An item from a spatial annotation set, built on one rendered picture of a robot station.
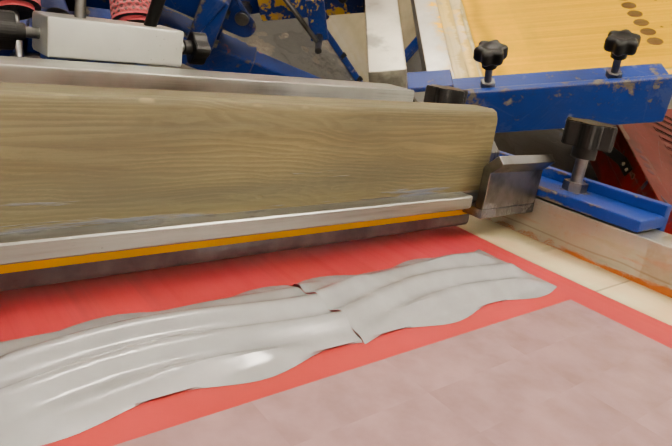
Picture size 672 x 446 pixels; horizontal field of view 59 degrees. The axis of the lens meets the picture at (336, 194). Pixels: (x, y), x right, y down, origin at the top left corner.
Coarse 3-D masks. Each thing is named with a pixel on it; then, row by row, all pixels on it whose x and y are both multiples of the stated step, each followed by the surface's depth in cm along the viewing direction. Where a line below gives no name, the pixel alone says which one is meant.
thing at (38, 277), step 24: (456, 216) 49; (264, 240) 38; (288, 240) 39; (312, 240) 40; (336, 240) 41; (96, 264) 31; (120, 264) 32; (144, 264) 33; (168, 264) 34; (0, 288) 29
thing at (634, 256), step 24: (504, 216) 54; (528, 216) 52; (552, 216) 50; (576, 216) 48; (552, 240) 50; (576, 240) 48; (600, 240) 47; (624, 240) 45; (648, 240) 44; (600, 264) 47; (624, 264) 45; (648, 264) 44
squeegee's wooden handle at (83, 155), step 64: (0, 128) 26; (64, 128) 27; (128, 128) 29; (192, 128) 31; (256, 128) 34; (320, 128) 36; (384, 128) 40; (448, 128) 44; (0, 192) 26; (64, 192) 28; (128, 192) 30; (192, 192) 32; (256, 192) 35; (320, 192) 38; (384, 192) 41; (448, 192) 46
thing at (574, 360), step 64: (256, 256) 39; (320, 256) 41; (384, 256) 42; (512, 256) 46; (512, 320) 35; (576, 320) 37; (640, 320) 38; (448, 384) 28; (512, 384) 29; (576, 384) 30; (640, 384) 30
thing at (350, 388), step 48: (48, 288) 31; (96, 288) 32; (144, 288) 33; (192, 288) 33; (240, 288) 34; (0, 336) 26; (240, 384) 26; (288, 384) 26; (336, 384) 27; (384, 384) 27; (96, 432) 22; (144, 432) 22; (192, 432) 22; (240, 432) 23; (288, 432) 23; (336, 432) 24; (384, 432) 24; (432, 432) 24
